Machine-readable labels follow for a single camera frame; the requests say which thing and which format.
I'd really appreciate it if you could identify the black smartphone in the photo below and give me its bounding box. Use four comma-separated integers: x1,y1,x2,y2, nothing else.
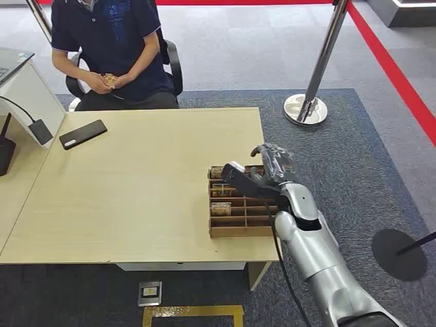
59,119,109,151

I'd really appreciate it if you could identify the wooden card organizer box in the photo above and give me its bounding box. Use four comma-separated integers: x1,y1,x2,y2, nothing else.
207,164,284,239

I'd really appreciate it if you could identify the black office chair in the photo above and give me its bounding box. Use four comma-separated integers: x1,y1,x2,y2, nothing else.
66,0,183,112

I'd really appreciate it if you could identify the long red barrier belt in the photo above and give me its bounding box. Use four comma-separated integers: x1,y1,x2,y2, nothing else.
345,0,436,148

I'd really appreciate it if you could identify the black desktop device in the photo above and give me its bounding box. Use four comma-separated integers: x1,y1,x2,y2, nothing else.
0,112,17,177

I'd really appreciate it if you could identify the metal floor socket plate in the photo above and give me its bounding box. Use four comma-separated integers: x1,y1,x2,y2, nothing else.
137,281,162,308

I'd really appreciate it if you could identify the chrome stanchion with round base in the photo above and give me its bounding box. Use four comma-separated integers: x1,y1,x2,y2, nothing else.
284,0,349,127

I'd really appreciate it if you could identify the light wood side desk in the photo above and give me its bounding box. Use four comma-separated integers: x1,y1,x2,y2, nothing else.
0,114,50,253

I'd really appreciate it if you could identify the dark laptop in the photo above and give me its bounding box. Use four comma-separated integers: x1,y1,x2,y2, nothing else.
0,47,35,87

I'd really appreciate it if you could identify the white laptop stand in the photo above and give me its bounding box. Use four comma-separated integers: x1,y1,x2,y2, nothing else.
0,59,66,150

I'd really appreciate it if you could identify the person's left hand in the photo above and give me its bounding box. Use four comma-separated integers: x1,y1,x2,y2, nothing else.
111,73,135,91

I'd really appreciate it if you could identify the person's right hand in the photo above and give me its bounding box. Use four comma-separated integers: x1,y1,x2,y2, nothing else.
87,72,112,95

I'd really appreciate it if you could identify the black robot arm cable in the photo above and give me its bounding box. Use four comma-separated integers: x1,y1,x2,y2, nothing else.
265,204,312,327

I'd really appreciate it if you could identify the chrome stanchion post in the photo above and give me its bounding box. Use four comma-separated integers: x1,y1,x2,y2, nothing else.
25,0,53,45

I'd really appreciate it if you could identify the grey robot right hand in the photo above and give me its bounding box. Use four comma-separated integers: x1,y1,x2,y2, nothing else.
251,142,299,187

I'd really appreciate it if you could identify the thin black cable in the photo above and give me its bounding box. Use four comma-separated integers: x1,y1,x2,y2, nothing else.
0,95,36,123

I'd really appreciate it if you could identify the blue grey carpet rug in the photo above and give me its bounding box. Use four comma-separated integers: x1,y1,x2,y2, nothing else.
0,88,436,327

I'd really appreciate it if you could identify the black stanchion base with pole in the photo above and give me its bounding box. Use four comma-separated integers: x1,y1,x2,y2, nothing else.
371,228,436,283

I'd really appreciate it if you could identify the black external drive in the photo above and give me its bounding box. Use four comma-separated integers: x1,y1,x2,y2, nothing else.
28,119,54,146

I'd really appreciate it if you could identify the gold tape floor frame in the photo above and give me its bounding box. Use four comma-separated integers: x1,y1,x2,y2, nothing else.
142,305,244,327

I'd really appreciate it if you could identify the person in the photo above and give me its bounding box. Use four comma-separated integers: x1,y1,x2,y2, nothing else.
51,0,180,112

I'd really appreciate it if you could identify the grey raised platform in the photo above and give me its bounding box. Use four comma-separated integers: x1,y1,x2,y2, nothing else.
366,0,436,29

